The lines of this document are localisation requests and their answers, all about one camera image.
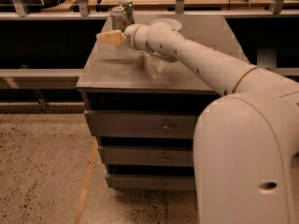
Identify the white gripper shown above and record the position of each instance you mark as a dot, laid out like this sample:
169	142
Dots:
129	36

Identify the silver 7up can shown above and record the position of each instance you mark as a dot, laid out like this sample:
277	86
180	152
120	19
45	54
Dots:
118	18

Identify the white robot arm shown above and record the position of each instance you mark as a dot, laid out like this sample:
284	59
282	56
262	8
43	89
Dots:
244	142

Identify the green soda can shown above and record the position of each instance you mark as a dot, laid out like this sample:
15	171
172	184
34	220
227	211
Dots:
129	9

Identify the white bowl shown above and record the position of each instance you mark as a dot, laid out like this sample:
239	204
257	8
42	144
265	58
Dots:
176	25

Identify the grey drawer cabinet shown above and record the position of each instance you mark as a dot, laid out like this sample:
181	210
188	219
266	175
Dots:
116	78

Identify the top grey drawer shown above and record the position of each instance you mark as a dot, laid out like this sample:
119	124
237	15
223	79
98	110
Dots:
140	124

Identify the grey drawer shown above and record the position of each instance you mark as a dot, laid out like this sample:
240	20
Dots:
140	124
151	182
146	156

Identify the middle grey drawer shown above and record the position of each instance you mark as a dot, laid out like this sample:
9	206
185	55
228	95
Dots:
146	156

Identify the bottom grey drawer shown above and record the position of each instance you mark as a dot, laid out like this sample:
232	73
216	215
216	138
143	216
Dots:
151	182

